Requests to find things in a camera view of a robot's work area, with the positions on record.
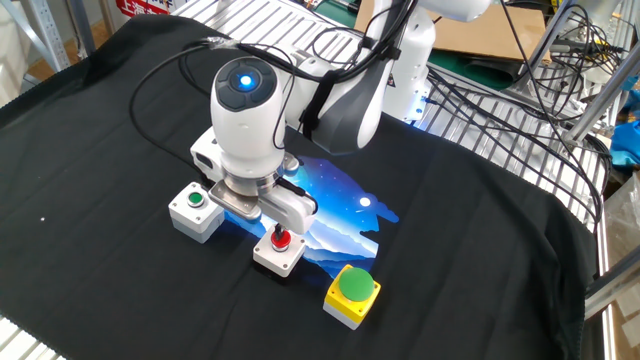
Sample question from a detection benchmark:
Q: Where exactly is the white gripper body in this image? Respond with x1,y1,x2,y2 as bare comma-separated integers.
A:
189,127,320,237

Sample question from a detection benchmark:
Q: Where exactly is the white box red button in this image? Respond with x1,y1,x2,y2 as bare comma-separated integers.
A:
252,229,308,286

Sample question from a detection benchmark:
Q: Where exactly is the white box small green button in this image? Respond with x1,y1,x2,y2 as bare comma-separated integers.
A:
168,181,226,245

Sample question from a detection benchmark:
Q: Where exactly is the yellow box green mushroom button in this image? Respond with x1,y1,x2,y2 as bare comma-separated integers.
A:
322,264,382,331

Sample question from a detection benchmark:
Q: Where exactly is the black cloth with blue print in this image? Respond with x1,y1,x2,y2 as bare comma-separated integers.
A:
0,13,601,360

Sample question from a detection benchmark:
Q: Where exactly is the red white printed sign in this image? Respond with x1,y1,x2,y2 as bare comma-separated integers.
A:
115,0,175,19

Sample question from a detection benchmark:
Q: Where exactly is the flat cardboard sheet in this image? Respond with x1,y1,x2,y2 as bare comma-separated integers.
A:
353,0,553,66

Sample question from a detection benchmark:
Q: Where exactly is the clear plastic bag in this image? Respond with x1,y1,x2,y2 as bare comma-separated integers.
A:
603,172,640,264

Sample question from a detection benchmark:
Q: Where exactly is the blue plastic bag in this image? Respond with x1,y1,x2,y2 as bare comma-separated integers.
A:
609,119,640,170

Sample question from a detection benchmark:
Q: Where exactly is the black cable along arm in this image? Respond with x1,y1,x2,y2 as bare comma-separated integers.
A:
128,0,404,214

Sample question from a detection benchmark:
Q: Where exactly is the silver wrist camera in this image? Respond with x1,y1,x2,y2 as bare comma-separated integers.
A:
207,180,264,223

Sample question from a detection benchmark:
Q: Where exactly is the grey metal post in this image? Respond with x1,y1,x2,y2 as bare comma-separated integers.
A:
67,0,97,57

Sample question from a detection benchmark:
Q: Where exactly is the aluminium frame beam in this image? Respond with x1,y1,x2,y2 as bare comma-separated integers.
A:
505,0,580,95
563,47,640,147
583,257,640,321

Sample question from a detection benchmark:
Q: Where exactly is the perforated metal post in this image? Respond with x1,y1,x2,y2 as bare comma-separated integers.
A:
0,0,72,75

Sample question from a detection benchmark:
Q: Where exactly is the black cable bundle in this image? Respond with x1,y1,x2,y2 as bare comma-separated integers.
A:
424,62,615,234

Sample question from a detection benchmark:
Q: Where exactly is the black cable tangle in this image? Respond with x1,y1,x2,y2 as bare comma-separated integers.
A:
544,2,629,89

